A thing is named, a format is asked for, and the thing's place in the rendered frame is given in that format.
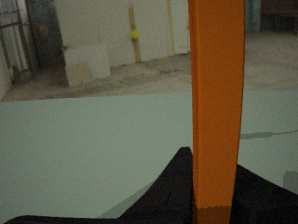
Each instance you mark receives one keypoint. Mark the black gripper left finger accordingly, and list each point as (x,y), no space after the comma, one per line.
(168,201)

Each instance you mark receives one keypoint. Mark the orange handle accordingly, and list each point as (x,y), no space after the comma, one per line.
(217,51)

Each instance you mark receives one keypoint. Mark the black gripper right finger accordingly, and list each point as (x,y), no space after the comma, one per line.
(257,201)

